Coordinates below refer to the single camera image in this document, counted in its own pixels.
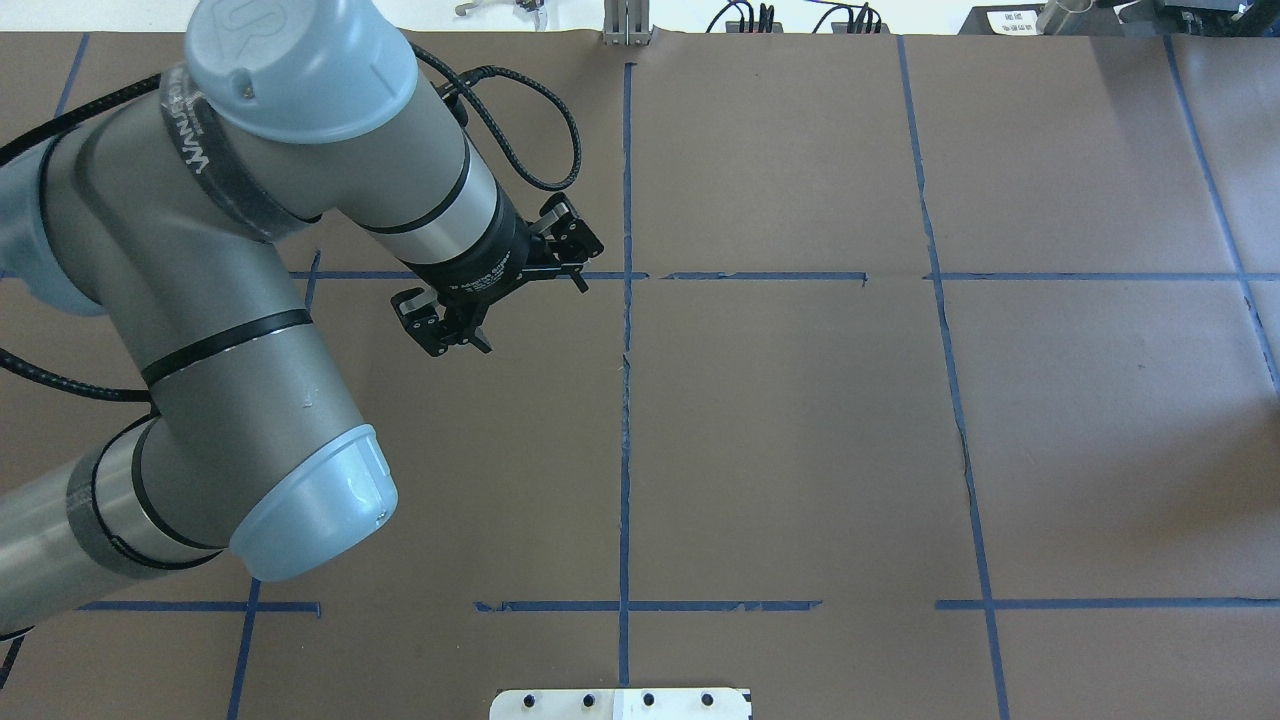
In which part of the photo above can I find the black device with label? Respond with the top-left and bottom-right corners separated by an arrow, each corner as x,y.
957,3 -> 1044,37

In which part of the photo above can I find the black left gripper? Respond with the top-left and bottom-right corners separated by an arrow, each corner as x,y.
390,193 -> 605,357

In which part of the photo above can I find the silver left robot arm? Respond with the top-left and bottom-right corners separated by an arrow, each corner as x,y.
3,1 -> 603,641

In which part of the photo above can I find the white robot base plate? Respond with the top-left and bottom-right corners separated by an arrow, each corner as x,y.
489,687 -> 754,719

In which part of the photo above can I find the black power strip right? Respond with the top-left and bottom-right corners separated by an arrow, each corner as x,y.
810,1 -> 891,36

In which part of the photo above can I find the aluminium profile post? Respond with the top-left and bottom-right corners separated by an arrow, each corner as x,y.
602,0 -> 653,47

